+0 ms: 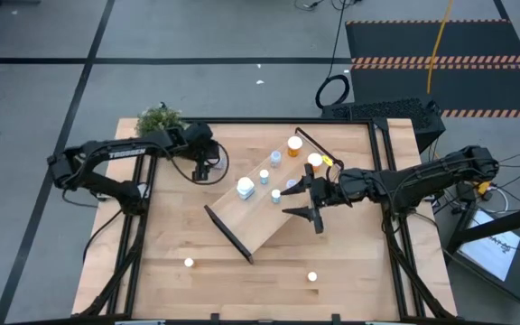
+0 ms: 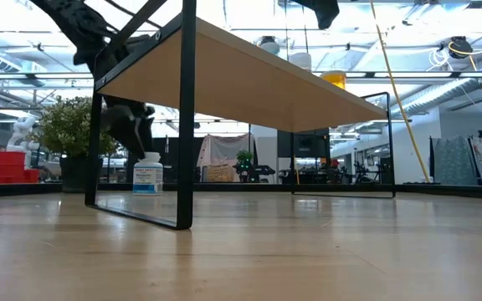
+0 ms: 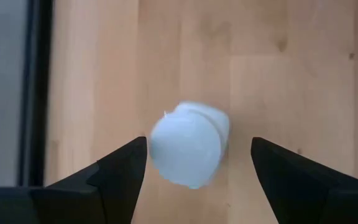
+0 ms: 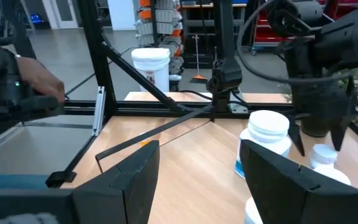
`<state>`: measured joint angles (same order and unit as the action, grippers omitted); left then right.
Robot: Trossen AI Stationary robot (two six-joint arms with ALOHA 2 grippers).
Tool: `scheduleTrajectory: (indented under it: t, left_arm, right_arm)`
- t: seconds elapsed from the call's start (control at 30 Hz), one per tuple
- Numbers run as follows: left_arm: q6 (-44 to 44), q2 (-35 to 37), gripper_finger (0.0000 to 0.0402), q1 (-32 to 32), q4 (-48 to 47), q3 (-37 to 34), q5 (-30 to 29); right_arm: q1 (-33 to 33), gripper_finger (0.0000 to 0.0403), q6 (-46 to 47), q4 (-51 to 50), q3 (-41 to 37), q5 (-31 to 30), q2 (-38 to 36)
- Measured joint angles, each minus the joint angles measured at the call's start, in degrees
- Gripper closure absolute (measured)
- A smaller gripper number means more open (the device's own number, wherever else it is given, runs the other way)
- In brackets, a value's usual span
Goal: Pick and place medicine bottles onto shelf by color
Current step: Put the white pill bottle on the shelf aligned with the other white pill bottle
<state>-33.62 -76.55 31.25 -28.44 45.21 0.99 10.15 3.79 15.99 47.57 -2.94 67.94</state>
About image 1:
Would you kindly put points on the small orange bottle white cap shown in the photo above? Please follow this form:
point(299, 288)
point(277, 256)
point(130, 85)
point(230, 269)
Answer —
point(189, 262)

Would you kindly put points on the black computer tower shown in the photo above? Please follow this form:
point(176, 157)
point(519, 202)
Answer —
point(391, 109)

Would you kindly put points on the small teal bottle white cap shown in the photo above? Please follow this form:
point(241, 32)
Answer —
point(264, 173)
point(276, 193)

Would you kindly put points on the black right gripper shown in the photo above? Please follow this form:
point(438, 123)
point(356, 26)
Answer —
point(332, 189)

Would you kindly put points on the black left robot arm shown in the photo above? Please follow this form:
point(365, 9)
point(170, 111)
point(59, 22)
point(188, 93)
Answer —
point(120, 153)

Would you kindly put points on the small white-capped bottle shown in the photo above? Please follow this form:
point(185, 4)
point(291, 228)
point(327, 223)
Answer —
point(312, 276)

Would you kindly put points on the wooden shelf with black ends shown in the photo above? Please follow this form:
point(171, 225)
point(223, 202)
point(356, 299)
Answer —
point(251, 221)

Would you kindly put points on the clear plastic medicine bottle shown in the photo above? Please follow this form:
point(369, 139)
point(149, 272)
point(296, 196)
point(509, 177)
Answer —
point(275, 156)
point(290, 182)

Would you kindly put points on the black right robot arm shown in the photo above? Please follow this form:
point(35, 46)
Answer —
point(422, 180)

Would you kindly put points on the black metal stand bar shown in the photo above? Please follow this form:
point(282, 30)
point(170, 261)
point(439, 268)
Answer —
point(504, 223)

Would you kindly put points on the large orange bottle white cap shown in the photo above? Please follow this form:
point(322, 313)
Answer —
point(294, 142)
point(314, 159)

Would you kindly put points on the black hazard-striped floor mat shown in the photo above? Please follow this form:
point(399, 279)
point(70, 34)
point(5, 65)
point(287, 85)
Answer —
point(467, 86)

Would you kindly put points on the yellow tag on gripper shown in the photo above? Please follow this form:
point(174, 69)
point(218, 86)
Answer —
point(327, 160)

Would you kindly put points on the yellow power plug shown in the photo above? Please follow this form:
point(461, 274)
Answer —
point(485, 187)

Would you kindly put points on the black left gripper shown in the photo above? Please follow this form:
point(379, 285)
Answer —
point(199, 142)

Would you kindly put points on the small green potted plant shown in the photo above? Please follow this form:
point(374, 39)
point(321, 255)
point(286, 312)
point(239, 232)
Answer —
point(156, 119)

